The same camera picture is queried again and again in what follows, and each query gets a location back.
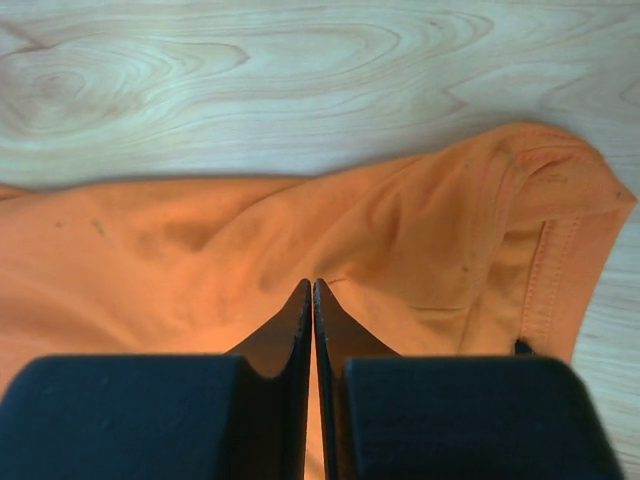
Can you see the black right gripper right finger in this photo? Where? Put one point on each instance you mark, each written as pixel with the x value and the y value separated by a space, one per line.
pixel 386 416

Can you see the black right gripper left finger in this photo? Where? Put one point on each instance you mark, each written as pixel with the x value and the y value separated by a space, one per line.
pixel 237 415

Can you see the orange t shirt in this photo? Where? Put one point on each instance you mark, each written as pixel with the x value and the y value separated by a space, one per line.
pixel 496 240

